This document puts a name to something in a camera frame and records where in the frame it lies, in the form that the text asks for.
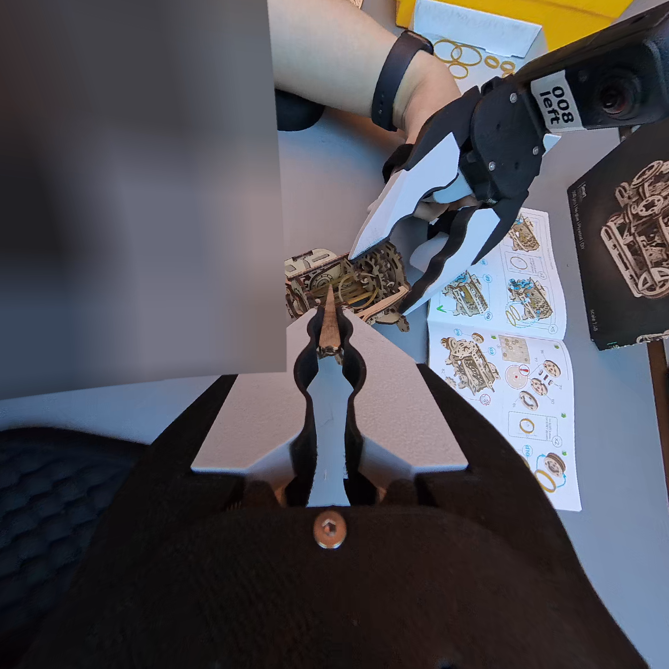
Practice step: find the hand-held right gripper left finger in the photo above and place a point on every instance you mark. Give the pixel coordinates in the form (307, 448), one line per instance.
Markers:
(251, 418)

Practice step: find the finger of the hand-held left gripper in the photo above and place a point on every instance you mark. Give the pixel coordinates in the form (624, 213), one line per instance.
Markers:
(473, 238)
(407, 198)

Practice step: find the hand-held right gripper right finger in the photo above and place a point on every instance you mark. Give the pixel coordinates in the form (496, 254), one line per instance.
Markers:
(397, 407)

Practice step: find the pointed wooden stick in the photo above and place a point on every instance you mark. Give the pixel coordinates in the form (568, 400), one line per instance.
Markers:
(329, 334)

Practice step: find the wooden mechanical model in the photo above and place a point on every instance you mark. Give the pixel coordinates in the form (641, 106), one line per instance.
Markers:
(313, 272)

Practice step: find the person's left forearm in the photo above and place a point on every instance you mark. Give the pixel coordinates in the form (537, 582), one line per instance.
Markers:
(324, 52)

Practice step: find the black model kit box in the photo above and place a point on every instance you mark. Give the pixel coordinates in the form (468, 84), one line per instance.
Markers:
(616, 261)

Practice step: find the person's left hand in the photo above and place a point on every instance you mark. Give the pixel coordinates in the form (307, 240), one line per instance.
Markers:
(428, 94)

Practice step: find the illustrated instruction booklet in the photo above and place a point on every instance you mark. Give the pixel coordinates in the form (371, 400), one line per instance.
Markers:
(470, 334)

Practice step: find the group of yellow rubber bands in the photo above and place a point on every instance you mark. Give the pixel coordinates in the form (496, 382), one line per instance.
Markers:
(450, 52)

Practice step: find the black wristband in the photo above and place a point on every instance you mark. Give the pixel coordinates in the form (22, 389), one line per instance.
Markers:
(397, 73)

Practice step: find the yellow cardboard box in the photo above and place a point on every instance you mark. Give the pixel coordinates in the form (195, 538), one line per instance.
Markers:
(575, 15)

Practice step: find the black rounded object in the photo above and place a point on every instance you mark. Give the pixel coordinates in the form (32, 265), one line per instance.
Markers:
(295, 112)

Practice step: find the black honeycomb cushion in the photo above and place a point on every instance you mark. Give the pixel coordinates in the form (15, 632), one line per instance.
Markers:
(42, 496)

